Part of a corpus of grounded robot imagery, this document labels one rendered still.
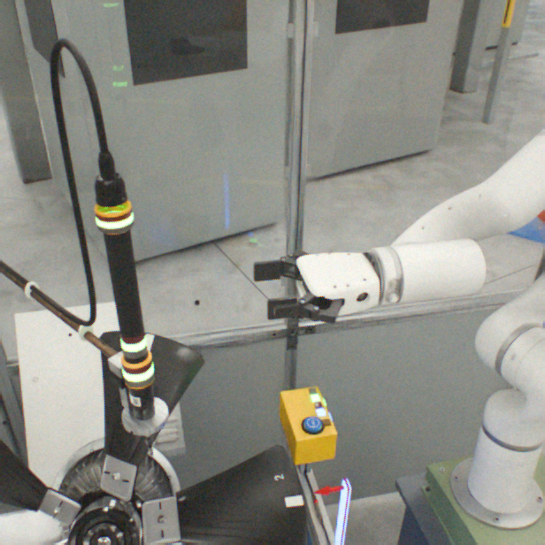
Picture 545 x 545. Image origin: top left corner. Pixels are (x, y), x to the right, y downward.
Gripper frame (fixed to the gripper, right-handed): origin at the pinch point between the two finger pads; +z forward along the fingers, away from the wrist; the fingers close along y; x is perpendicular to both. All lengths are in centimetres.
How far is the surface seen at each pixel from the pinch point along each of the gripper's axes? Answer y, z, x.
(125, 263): -1.9, 18.6, 7.9
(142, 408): -2.0, 19.1, -17.5
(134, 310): -1.8, 18.3, 0.4
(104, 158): -1.2, 19.3, 21.4
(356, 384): 71, -48, -95
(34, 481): 4, 39, -37
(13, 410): 58, 56, -72
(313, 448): 21, -17, -62
